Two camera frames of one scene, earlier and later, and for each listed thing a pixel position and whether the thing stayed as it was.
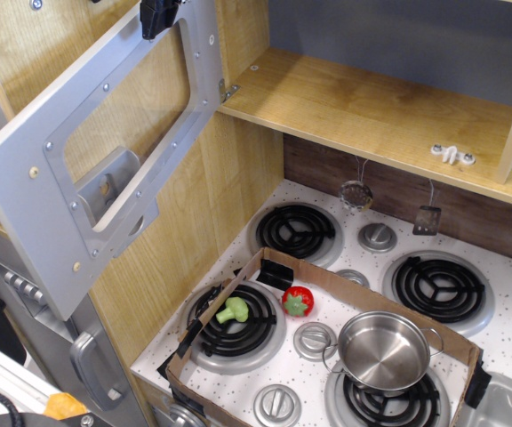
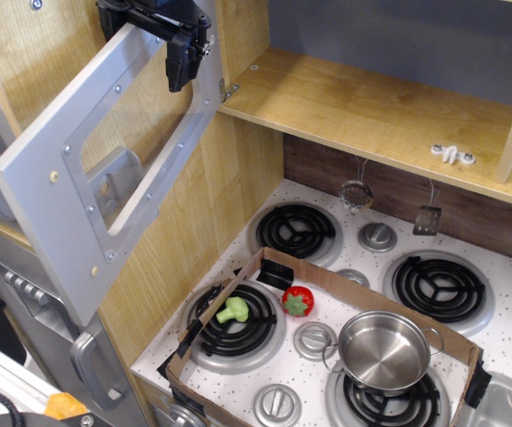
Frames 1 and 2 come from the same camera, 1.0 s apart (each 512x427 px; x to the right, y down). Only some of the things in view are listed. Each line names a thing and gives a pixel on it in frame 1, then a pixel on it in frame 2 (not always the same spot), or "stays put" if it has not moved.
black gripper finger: x=156 y=15 → x=185 y=51
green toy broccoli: x=236 y=309 stays put
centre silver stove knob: x=315 y=341 stays put
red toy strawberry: x=298 y=302 stays put
